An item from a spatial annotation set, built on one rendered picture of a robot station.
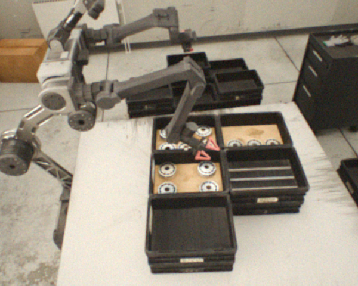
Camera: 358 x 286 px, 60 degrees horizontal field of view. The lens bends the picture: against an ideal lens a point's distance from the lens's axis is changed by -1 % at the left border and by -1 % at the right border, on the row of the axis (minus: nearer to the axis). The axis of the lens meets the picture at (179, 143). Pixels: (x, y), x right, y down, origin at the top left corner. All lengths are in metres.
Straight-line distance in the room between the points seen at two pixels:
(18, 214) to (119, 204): 1.30
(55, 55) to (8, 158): 0.72
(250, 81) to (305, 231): 1.67
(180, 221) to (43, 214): 1.54
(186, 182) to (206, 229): 0.30
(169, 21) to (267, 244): 1.19
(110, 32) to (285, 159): 1.19
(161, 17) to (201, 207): 0.93
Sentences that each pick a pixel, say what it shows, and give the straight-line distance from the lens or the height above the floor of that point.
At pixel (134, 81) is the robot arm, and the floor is 1.49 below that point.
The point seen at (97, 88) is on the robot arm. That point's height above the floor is 1.47.
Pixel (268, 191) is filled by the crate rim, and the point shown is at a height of 0.93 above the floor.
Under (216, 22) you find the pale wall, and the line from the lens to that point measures 4.64.
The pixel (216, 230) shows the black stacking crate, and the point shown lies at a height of 0.83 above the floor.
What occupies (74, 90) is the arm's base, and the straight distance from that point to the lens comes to 1.32.
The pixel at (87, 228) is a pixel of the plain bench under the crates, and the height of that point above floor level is 0.70.
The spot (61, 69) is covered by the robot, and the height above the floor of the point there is 1.53.
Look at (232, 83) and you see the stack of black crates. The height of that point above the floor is 0.49.
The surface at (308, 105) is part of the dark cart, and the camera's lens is 3.18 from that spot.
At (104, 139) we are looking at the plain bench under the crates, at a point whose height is 0.70.
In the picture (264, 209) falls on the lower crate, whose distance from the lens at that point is 1.74.
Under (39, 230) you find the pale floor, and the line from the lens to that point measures 2.79.
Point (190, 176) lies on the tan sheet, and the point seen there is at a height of 0.83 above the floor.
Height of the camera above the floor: 2.20
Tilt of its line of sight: 45 degrees down
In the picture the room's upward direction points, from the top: 3 degrees counter-clockwise
